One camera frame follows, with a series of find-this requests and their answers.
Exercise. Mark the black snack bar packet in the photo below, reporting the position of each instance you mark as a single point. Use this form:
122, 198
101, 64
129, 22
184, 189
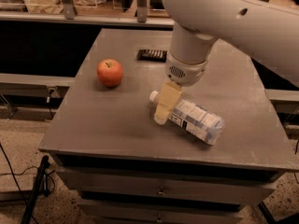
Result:
152, 55

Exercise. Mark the grey drawer cabinet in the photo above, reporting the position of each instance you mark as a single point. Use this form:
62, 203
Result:
98, 127

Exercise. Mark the grey metal rail frame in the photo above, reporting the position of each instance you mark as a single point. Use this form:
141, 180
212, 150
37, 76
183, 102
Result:
142, 12

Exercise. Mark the upper grey drawer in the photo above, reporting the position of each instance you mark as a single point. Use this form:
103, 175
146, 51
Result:
202, 189

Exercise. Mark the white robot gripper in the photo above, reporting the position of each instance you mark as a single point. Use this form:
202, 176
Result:
184, 71

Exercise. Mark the grey side bench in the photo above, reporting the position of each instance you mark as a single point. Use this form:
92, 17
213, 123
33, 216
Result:
48, 87

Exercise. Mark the black tripod leg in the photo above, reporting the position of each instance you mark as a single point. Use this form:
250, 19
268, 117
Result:
30, 205

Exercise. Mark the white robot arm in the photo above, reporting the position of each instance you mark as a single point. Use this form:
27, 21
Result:
267, 33

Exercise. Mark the red apple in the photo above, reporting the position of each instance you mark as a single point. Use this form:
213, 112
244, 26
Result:
110, 73

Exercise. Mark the lower grey drawer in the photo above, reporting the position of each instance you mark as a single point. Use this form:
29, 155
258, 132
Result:
103, 212

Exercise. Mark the grey drawer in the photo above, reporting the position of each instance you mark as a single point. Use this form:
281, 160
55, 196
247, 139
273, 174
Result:
103, 212
202, 189

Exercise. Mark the clear blue-label plastic bottle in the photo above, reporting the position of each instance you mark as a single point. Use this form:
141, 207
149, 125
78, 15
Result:
197, 121

